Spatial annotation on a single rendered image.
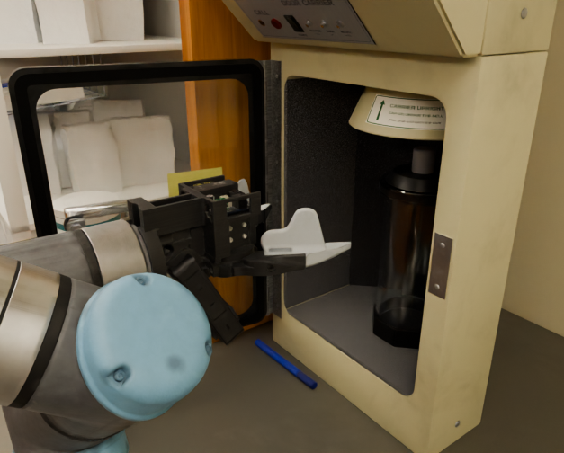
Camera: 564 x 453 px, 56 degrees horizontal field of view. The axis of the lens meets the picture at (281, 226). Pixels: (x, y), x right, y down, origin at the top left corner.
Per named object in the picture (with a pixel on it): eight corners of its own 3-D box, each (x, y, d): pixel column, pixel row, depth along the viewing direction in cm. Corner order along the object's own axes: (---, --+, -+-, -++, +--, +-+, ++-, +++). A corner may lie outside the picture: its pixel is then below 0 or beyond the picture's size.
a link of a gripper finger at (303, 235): (357, 211, 50) (259, 213, 49) (354, 268, 52) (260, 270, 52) (352, 200, 53) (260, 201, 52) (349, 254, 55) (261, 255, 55)
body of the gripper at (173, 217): (268, 190, 50) (148, 218, 43) (269, 271, 53) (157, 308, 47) (227, 173, 56) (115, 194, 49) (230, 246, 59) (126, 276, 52)
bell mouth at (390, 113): (412, 107, 77) (416, 67, 75) (526, 128, 64) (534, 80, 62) (319, 121, 67) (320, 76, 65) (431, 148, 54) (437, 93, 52)
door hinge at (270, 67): (272, 311, 86) (270, 59, 71) (281, 318, 84) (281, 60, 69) (264, 315, 85) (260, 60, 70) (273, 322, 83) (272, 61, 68)
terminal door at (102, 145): (267, 320, 84) (264, 57, 69) (63, 374, 72) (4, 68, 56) (265, 317, 85) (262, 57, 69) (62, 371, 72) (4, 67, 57)
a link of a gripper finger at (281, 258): (307, 261, 50) (213, 262, 50) (307, 275, 51) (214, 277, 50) (303, 241, 54) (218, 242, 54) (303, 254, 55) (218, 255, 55)
